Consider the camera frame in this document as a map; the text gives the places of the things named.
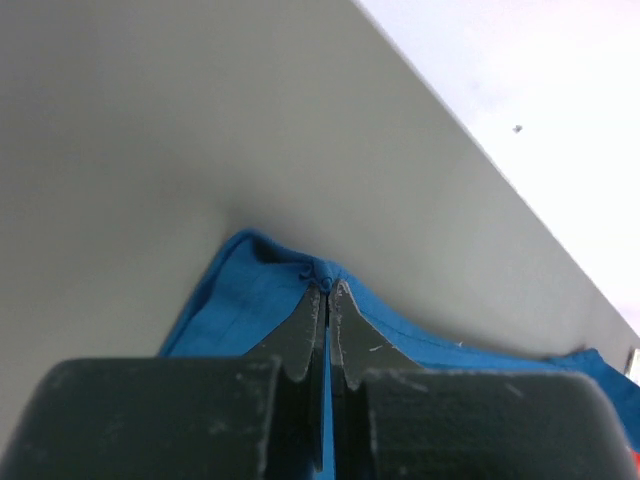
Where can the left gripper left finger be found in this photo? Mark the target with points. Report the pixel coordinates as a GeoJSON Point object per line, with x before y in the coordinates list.
{"type": "Point", "coordinates": [254, 416]}

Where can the folded orange t shirt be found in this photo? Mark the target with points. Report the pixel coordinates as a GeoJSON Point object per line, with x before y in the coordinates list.
{"type": "Point", "coordinates": [636, 459]}

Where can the blue t shirt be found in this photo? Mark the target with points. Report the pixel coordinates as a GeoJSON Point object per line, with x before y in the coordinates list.
{"type": "Point", "coordinates": [253, 284]}

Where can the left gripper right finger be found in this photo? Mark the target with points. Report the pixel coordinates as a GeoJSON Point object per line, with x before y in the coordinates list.
{"type": "Point", "coordinates": [394, 419]}

